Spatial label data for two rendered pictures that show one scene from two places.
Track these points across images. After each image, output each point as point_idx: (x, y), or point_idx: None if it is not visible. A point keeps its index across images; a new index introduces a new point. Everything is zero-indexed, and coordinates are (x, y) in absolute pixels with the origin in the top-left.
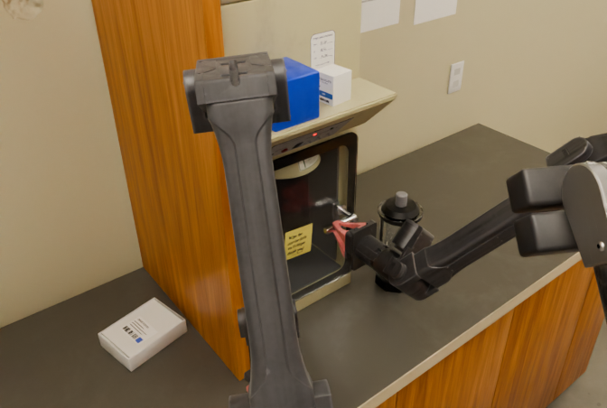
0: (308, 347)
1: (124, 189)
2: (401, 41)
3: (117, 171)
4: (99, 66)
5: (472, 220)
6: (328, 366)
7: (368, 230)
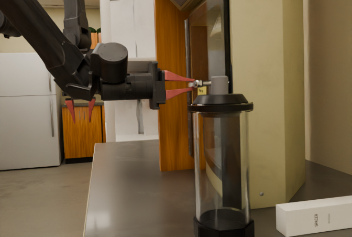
0: (164, 185)
1: (307, 88)
2: None
3: (305, 73)
4: None
5: (40, 3)
6: (138, 188)
7: (150, 67)
